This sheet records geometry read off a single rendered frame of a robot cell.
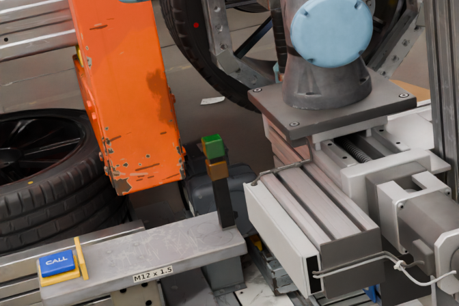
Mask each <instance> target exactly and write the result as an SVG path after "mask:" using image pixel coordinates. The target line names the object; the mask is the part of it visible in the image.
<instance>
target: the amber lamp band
mask: <svg viewBox="0 0 459 306"><path fill-rule="evenodd" d="M223 158H224V157H223ZM205 162H206V169H207V173H208V176H209V178H210V179H211V180H212V181H213V182H214V181H217V180H222V179H225V178H228V177H229V176H230V175H229V171H228V166H227V161H226V160H225V159H224V161H220V162H217V163H213V164H210V163H209V161H208V159H206V160H205Z"/></svg>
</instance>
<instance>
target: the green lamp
mask: <svg viewBox="0 0 459 306"><path fill-rule="evenodd" d="M201 143H202V148H203V151H204V155H205V156H206V158H207V159H208V160H212V159H214V158H219V157H222V156H225V148H224V143H223V139H222V138H221V136H220V135H219V134H214V135H209V136H206V137H202V138H201Z"/></svg>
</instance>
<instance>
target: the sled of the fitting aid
mask: <svg viewBox="0 0 459 306"><path fill-rule="evenodd" d="M244 240H245V242H246V244H247V251H248V253H249V255H250V256H251V258H252V260H253V261H254V263H255V265H256V266H257V268H258V269H259V271H260V272H261V274H262V276H263V277H264V279H265V280H266V282H267V284H268V285H269V287H270V288H271V290H272V291H273V293H274V295H275V296H279V295H281V294H285V293H288V292H292V291H295V290H298V288H297V286H296V285H295V283H294V282H293V280H292V279H291V278H290V276H289V274H287V272H286V270H285V269H284V268H283V266H282V265H281V264H280V262H279V260H278V259H274V258H273V256H272V255H271V254H270V252H269V251H268V249H267V248H266V246H265V245H264V243H263V242H262V240H261V239H260V237H259V236H258V235H257V234H256V235H252V236H248V237H245V238H244Z"/></svg>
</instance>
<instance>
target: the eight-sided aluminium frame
mask: <svg viewBox="0 0 459 306"><path fill-rule="evenodd" d="M201 4H202V7H203V12H204V20H205V24H206V31H207V36H208V43H209V47H210V49H209V51H210V54H211V59H212V62H213V63H214V64H215V65H216V66H217V67H218V68H219V69H220V70H222V71H224V72H225V73H226V74H227V75H230V76H231V77H233V78H235V79H236V80H237V81H240V82H241V83H242V84H244V85H246V86H247V87H249V88H250V89H255V88H259V87H264V86H267V85H272V84H275V83H276V82H274V81H272V80H271V79H269V78H268V77H266V76H264V75H263V74H262V73H260V72H258V71H257V70H256V69H254V68H252V67H251V66H249V65H248V64H246V63H245V62H243V61H242V60H240V59H239V58H237V57H235V56H234V54H233V50H232V42H231V38H230V30H229V25H228V21H227V12H226V8H225V0H201ZM425 28H426V26H425V16H424V7H423V0H406V10H405V12H404V13H403V15H402V16H401V17H400V19H399V21H398V22H397V23H396V24H395V26H394V28H393V29H392V30H391V32H390V33H389V35H388V36H387V37H386V39H385V40H384V42H383V43H382V44H381V46H380V47H379V49H378V50H377V52H376V53H375V54H374V56H373V58H371V60H370V62H369V63H368V65H366V66H367V67H368V68H370V69H372V70H373V71H375V72H377V73H379V74H380V75H381V76H383V77H385V78H386V79H388V80H389V78H390V77H391V75H392V74H393V73H394V72H395V70H396V68H397V67H398V66H399V65H400V63H401V61H402V60H403V59H404V57H405V56H406V54H407V53H408V52H409V51H410V49H411V47H412V46H413V45H414V43H415V42H416V41H417V39H418V37H419V36H420V35H421V33H422V32H423V30H424V29H425Z"/></svg>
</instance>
